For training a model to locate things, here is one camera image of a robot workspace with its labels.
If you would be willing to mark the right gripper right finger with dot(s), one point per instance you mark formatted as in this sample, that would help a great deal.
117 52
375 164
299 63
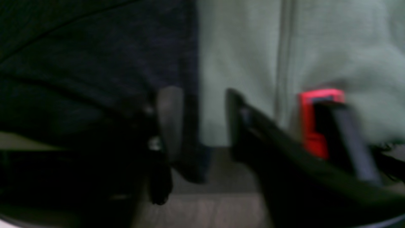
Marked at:
302 190

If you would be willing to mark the middle orange-black table clamp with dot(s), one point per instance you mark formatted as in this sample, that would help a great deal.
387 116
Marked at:
330 132

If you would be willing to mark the black t-shirt with colourful print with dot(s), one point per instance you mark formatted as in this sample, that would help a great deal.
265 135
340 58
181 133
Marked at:
74 73

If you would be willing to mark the grey-green table cloth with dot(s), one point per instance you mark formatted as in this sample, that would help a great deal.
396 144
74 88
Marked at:
272 50

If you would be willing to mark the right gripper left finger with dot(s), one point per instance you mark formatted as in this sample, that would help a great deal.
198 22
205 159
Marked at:
156 119

